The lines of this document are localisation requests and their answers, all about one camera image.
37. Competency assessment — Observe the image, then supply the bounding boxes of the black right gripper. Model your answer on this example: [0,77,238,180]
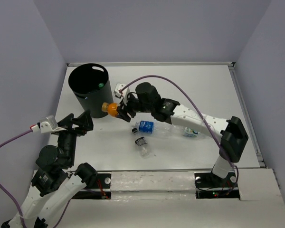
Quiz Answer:
[115,93,152,123]

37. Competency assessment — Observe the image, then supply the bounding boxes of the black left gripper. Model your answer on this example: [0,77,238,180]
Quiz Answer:
[55,107,95,165]

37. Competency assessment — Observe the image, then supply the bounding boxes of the orange juice bottle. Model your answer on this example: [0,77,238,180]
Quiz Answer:
[101,103,119,117]

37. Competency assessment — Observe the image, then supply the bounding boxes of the blue label Pocari Sweat bottle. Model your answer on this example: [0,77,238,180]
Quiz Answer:
[134,120,185,138]

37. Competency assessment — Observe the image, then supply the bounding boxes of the clear bottle white green label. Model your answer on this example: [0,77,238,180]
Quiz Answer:
[181,127,200,138]

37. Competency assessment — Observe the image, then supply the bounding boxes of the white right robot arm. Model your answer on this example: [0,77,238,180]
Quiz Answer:
[114,82,248,187]

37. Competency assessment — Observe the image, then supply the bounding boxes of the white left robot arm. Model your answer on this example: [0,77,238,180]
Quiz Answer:
[1,110,97,228]

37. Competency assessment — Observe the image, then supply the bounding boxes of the black round plastic bin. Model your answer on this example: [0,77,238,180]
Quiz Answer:
[68,63,113,118]

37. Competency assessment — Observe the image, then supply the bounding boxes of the small clear bottle black cap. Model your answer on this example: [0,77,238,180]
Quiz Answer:
[131,127,151,158]

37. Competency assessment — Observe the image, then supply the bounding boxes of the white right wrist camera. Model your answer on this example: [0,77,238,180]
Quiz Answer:
[114,83,130,105]

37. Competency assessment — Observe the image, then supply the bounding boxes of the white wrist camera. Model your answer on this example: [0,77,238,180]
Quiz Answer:
[30,115,58,133]
[114,83,130,105]

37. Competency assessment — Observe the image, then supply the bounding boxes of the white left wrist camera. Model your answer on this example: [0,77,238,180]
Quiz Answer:
[30,115,58,133]

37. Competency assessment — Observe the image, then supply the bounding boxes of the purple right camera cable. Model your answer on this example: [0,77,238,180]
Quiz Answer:
[119,75,239,190]

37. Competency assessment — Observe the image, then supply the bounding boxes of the purple camera cable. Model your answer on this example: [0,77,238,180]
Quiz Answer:
[119,75,239,190]
[0,128,67,226]

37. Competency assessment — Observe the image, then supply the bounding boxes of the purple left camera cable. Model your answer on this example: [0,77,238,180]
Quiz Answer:
[0,128,67,226]

